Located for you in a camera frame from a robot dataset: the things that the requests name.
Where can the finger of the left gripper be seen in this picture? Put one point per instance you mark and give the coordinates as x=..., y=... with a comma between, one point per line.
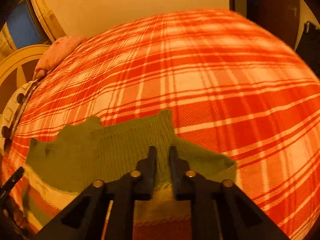
x=11, y=182

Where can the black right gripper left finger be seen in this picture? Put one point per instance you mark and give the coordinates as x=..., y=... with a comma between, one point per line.
x=105, y=210

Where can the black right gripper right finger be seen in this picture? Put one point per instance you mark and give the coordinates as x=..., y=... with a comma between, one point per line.
x=219, y=210

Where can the green orange striped knit sweater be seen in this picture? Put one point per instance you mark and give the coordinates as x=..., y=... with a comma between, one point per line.
x=57, y=171

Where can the white patterned pillow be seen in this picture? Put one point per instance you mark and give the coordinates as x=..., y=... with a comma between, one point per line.
x=13, y=112

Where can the red white plaid bedspread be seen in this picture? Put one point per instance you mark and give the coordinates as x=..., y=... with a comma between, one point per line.
x=231, y=86

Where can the cream round wooden headboard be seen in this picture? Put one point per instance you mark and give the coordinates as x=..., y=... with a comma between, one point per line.
x=18, y=69

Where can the pink pillow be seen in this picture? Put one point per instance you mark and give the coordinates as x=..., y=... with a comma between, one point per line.
x=55, y=54

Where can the blue window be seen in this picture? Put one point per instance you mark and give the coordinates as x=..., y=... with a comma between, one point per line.
x=22, y=28

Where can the beige patterned curtain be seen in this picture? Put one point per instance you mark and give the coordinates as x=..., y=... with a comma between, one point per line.
x=48, y=20

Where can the brown wooden door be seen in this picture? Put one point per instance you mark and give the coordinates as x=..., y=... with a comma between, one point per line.
x=279, y=17

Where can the black bag by wall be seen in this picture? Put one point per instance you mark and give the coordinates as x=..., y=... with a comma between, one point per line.
x=309, y=47

